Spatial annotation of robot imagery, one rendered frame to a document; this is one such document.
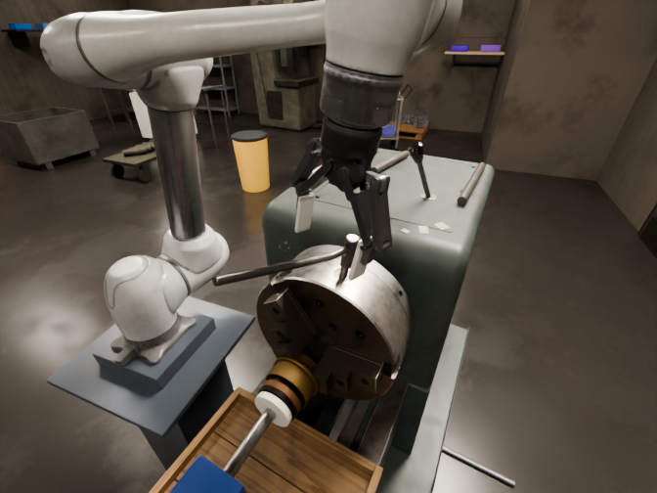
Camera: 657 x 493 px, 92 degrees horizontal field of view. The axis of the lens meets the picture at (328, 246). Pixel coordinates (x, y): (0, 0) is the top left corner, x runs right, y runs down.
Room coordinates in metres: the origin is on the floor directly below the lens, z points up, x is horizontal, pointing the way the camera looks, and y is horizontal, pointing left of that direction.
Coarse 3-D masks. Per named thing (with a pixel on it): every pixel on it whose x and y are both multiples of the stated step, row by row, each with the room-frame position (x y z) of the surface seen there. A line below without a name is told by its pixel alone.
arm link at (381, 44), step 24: (336, 0) 0.37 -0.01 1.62; (360, 0) 0.36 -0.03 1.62; (384, 0) 0.35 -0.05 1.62; (408, 0) 0.36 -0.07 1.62; (432, 0) 0.39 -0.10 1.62; (336, 24) 0.37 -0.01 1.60; (360, 24) 0.36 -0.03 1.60; (384, 24) 0.35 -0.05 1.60; (408, 24) 0.36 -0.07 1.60; (432, 24) 0.42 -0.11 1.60; (336, 48) 0.38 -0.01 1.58; (360, 48) 0.36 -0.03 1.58; (384, 48) 0.36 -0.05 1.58; (408, 48) 0.37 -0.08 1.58; (384, 72) 0.37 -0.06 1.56
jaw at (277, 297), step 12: (276, 288) 0.47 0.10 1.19; (288, 288) 0.45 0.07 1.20; (276, 300) 0.41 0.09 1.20; (288, 300) 0.43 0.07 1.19; (276, 312) 0.42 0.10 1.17; (288, 312) 0.41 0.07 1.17; (300, 312) 0.43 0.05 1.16; (276, 324) 0.41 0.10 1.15; (288, 324) 0.40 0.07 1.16; (300, 324) 0.41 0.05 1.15; (312, 324) 0.43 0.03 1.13; (276, 336) 0.39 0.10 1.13; (288, 336) 0.38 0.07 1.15; (300, 336) 0.39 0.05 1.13; (312, 336) 0.41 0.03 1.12; (276, 348) 0.37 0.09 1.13; (288, 348) 0.36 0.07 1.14; (300, 348) 0.38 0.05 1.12
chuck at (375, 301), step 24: (336, 264) 0.47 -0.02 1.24; (264, 288) 0.48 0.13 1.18; (312, 288) 0.43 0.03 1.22; (336, 288) 0.41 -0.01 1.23; (360, 288) 0.42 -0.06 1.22; (384, 288) 0.45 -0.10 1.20; (264, 312) 0.48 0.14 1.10; (312, 312) 0.43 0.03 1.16; (336, 312) 0.40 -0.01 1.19; (360, 312) 0.38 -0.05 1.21; (384, 312) 0.40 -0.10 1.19; (336, 336) 0.40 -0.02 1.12; (360, 336) 0.38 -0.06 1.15; (384, 336) 0.36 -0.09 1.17; (408, 336) 0.41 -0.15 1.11; (384, 360) 0.36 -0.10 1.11; (384, 384) 0.35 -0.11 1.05
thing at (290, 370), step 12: (276, 360) 0.36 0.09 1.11; (288, 360) 0.35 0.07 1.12; (300, 360) 0.36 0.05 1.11; (312, 360) 0.36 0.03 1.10; (276, 372) 0.33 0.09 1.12; (288, 372) 0.33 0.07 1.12; (300, 372) 0.33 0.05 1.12; (312, 372) 0.35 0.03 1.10; (264, 384) 0.31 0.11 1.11; (276, 384) 0.31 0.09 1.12; (288, 384) 0.31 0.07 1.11; (300, 384) 0.31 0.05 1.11; (312, 384) 0.32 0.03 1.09; (288, 396) 0.29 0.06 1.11; (300, 396) 0.30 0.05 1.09; (300, 408) 0.29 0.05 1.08
